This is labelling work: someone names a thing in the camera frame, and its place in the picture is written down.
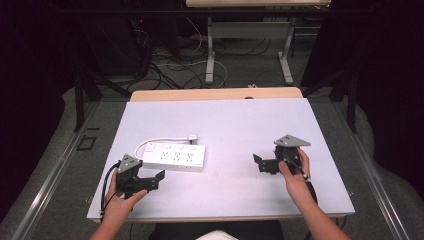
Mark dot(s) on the person's left hand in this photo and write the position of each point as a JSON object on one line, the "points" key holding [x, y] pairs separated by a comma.
{"points": [[118, 206]]}

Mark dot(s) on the person's dark clothing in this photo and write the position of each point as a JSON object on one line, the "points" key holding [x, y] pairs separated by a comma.
{"points": [[186, 231]]}

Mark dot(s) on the white desk frame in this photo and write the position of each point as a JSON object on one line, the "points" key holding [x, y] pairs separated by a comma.
{"points": [[248, 30]]}

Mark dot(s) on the white table mat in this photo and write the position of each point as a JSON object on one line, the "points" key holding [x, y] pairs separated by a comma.
{"points": [[230, 133]]}

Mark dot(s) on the aluminium floor rail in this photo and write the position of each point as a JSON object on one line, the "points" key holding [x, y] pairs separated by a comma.
{"points": [[373, 173], [50, 186]]}

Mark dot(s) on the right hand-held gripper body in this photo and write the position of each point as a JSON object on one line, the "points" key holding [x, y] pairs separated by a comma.
{"points": [[290, 142]]}

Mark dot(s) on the white power strip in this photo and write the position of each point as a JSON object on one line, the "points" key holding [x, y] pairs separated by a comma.
{"points": [[176, 156]]}

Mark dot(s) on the person's right hand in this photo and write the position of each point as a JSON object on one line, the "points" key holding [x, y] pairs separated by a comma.
{"points": [[296, 186]]}

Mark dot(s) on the black metal stand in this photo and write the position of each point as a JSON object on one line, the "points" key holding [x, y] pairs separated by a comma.
{"points": [[81, 96], [350, 100]]}

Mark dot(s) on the white power plug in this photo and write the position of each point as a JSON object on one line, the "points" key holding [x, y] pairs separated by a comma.
{"points": [[192, 138]]}

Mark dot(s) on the dark computer tower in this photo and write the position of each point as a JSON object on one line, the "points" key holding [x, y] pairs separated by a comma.
{"points": [[113, 46]]}

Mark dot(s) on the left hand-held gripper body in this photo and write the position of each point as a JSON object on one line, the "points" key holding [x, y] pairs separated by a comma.
{"points": [[129, 163]]}

